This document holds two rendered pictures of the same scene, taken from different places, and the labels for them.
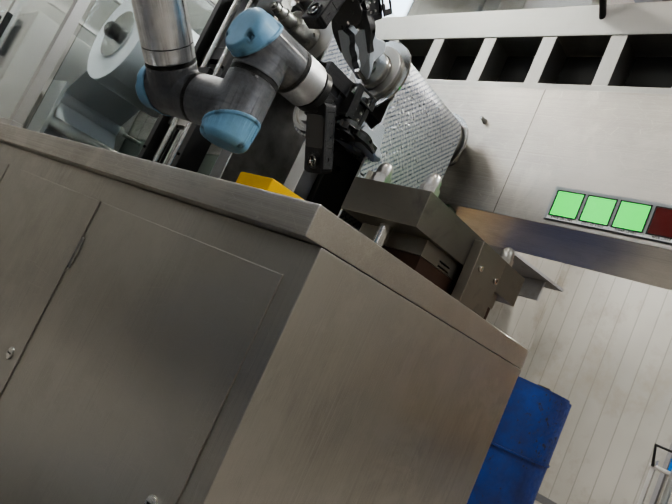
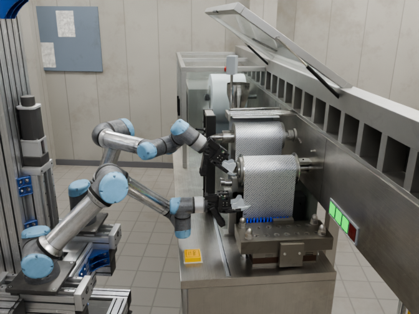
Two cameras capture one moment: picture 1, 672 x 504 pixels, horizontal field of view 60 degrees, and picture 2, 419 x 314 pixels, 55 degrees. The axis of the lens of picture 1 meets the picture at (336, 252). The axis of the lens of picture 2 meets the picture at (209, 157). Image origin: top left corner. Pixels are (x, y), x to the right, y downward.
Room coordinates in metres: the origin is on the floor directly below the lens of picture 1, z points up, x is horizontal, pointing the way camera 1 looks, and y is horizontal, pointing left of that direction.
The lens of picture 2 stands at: (-0.33, -0.93, 1.91)
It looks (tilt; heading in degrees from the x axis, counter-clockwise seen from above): 19 degrees down; 41
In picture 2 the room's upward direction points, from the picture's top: 1 degrees clockwise
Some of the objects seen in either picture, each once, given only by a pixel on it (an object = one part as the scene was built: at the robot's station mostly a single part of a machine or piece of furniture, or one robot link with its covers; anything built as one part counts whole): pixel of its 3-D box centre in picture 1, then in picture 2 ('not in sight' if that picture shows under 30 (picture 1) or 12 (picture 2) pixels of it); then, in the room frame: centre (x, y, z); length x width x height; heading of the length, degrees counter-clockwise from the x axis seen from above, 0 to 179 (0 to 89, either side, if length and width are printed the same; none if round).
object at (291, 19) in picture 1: (282, 13); (216, 136); (1.17, 0.31, 1.34); 0.06 x 0.03 x 0.03; 137
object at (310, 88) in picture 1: (300, 80); (199, 204); (0.88, 0.16, 1.11); 0.08 x 0.05 x 0.08; 47
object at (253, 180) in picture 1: (270, 193); (192, 255); (0.78, 0.11, 0.91); 0.07 x 0.07 x 0.02; 47
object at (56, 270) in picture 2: not in sight; (40, 264); (0.33, 0.61, 0.87); 0.15 x 0.15 x 0.10
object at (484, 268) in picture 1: (480, 280); (291, 254); (1.00, -0.25, 0.97); 0.10 x 0.03 x 0.11; 137
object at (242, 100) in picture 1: (229, 107); (181, 223); (0.83, 0.23, 1.01); 0.11 x 0.08 x 0.11; 63
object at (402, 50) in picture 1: (376, 75); (241, 169); (1.06, 0.07, 1.25); 0.15 x 0.01 x 0.15; 47
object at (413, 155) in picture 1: (404, 173); (268, 201); (1.11, -0.06, 1.11); 0.23 x 0.01 x 0.18; 137
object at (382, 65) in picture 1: (373, 71); (238, 169); (1.05, 0.08, 1.25); 0.07 x 0.02 x 0.07; 47
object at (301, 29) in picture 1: (300, 31); (227, 136); (1.21, 0.27, 1.34); 0.06 x 0.06 x 0.06; 47
